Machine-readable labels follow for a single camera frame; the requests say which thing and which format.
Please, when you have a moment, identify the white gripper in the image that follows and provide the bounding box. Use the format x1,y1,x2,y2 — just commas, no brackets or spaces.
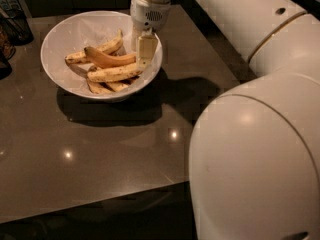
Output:
130,0,171,68

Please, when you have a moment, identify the spotted yellow front banana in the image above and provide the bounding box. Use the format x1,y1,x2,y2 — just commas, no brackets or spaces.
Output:
87,63,143,82

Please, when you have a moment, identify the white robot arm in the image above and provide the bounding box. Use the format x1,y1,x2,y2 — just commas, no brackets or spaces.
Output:
131,0,320,240

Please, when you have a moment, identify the spotted banana at back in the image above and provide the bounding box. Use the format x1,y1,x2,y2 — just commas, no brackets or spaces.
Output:
64,29,123,64

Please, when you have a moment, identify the orange-brown banana on top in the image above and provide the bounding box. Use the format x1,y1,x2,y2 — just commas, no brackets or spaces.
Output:
84,47,136,68

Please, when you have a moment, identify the bottom middle banana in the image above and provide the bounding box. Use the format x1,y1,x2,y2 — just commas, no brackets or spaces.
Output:
106,78,135,92

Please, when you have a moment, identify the bottom left banana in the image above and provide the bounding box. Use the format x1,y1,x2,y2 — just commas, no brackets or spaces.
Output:
86,79,111,94

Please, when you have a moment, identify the white bowl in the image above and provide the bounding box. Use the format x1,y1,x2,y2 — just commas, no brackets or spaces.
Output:
41,11,163,102

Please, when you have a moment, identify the dark object at left edge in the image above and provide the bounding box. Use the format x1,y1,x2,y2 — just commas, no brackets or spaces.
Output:
0,25,16,80

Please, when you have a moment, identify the black wire mesh basket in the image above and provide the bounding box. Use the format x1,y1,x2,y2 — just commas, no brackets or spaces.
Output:
0,9,34,46

